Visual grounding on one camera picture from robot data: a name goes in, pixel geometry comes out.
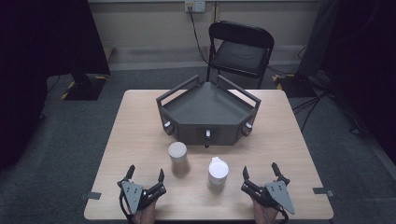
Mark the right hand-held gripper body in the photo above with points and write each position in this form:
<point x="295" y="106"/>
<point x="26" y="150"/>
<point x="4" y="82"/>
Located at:
<point x="278" y="193"/>

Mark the white wall socket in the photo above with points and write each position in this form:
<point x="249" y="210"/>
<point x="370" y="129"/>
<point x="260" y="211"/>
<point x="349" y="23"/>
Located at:
<point x="195" y="5"/>

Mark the grey upright panel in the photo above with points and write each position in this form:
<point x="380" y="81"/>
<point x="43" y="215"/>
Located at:
<point x="319" y="37"/>

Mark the person's left hand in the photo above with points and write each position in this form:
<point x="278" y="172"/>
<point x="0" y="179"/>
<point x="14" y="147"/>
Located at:
<point x="146" y="215"/>

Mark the white lidded container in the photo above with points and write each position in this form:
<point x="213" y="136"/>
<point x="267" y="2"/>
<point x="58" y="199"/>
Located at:
<point x="218" y="170"/>

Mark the person's right hand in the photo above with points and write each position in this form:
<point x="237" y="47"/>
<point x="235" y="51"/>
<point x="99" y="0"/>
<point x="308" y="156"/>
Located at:
<point x="264" y="214"/>

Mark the grey tape piece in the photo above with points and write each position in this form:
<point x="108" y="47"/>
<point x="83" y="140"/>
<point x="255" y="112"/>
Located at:
<point x="323" y="191"/>
<point x="91" y="195"/>

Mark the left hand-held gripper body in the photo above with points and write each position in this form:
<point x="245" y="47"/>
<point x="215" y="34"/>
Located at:
<point x="133" y="194"/>

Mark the black stand base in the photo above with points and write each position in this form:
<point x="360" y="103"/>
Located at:
<point x="295" y="85"/>
<point x="85" y="88"/>

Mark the clear jar with white lid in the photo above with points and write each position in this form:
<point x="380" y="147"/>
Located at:
<point x="178" y="152"/>

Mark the black curtain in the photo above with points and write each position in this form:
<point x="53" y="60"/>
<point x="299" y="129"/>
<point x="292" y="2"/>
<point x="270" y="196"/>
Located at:
<point x="37" y="62"/>
<point x="367" y="62"/>

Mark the black folding chair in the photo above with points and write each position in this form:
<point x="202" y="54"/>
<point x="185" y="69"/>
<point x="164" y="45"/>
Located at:
<point x="241" y="56"/>

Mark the dark grey corner rack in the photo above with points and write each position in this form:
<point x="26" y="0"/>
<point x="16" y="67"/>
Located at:
<point x="207" y="107"/>

